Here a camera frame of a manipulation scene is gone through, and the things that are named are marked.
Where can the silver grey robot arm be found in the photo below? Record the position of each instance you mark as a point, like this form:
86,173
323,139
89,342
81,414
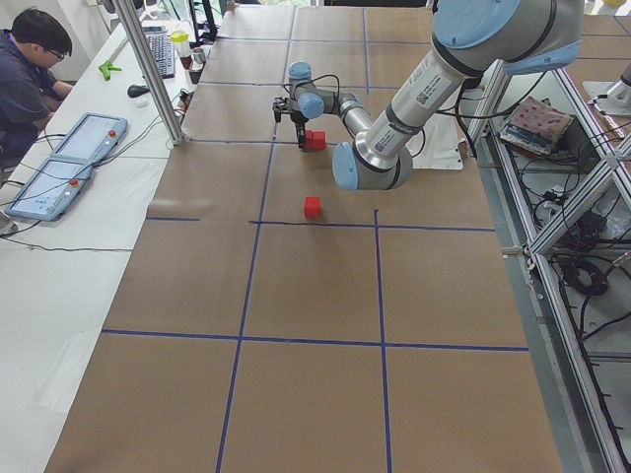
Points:
468,36
310,98

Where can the yellow lidded cup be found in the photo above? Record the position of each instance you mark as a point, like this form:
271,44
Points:
179,39

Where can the black computer mouse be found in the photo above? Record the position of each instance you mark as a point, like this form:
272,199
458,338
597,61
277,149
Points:
137,91

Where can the aluminium profile post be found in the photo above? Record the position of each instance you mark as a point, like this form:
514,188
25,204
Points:
165,104

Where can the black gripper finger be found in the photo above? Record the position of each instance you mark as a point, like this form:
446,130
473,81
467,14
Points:
301,135

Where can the teach pendant near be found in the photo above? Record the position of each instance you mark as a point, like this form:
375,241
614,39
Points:
50,191

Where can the black keyboard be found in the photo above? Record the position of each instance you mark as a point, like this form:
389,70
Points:
163,53

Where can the teach pendant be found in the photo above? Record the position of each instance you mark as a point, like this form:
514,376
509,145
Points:
50,191
91,139

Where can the stack of books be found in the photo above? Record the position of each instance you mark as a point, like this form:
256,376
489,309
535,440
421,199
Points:
535,126

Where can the green plastic tool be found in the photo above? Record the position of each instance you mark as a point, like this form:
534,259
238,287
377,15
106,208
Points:
107,68

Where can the teach pendant far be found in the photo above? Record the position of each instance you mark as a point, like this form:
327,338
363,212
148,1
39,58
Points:
91,139

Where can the brown paper table cover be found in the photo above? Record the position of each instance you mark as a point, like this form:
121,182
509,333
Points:
382,336

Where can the seated person in blue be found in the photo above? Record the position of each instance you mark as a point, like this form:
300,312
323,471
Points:
30,93

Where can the red block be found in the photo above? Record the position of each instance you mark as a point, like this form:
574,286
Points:
318,140
309,143
312,207

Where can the steel cup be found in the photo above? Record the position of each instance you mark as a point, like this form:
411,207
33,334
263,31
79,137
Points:
198,57

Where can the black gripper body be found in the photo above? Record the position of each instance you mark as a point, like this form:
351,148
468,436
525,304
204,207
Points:
297,118

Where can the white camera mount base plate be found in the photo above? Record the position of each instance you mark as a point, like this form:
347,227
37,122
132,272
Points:
436,146

